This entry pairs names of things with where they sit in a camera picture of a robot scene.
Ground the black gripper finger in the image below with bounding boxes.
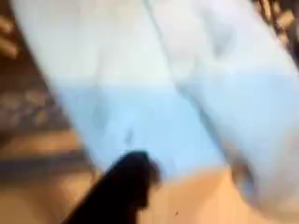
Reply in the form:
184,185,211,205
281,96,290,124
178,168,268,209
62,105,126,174
62,150,163,224

